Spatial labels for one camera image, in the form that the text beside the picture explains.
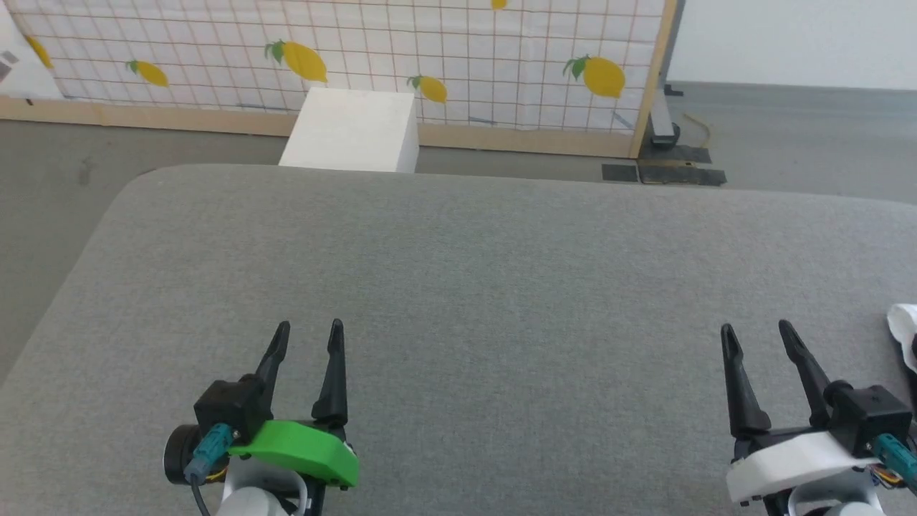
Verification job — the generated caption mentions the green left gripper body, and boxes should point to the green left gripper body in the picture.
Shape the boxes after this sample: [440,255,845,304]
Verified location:
[164,419,360,491]

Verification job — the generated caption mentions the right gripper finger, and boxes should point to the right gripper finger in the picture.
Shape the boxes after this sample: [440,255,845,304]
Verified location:
[778,319,855,431]
[720,323,773,439]

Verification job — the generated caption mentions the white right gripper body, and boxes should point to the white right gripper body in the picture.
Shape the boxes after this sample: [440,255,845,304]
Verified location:
[725,426,885,506]

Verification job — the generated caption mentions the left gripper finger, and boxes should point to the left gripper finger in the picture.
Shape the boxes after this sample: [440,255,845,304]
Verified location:
[310,319,350,431]
[244,320,292,422]

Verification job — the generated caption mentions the white shirt with black sleeves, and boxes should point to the white shirt with black sleeves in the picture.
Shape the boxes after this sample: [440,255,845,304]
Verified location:
[886,302,917,382]

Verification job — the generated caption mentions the grey fabric sofa cushion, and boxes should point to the grey fabric sofa cushion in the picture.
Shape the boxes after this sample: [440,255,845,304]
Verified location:
[0,163,917,516]

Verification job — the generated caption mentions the long black floor tape patch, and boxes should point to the long black floor tape patch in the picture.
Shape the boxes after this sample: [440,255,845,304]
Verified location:
[638,166,727,187]

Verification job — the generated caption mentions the black floor tape strip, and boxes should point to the black floor tape strip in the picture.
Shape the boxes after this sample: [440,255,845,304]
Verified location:
[640,145,713,165]

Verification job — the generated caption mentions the white rectangular box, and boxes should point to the white rectangular box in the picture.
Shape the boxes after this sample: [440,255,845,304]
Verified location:
[277,87,421,174]

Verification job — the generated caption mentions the grey metal partition foot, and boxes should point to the grey metal partition foot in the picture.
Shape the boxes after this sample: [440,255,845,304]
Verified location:
[647,0,687,151]

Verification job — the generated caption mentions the lemon print partition screen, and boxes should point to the lemon print partition screen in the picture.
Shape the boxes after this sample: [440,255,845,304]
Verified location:
[0,0,678,160]

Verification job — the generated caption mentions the white board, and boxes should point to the white board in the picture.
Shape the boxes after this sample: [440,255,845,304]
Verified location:
[0,13,64,102]

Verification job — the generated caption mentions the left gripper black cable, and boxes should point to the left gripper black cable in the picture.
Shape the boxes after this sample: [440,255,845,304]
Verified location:
[184,423,239,516]

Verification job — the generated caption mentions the yellow cable on floor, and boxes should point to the yellow cable on floor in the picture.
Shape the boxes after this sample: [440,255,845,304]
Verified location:
[683,113,713,149]

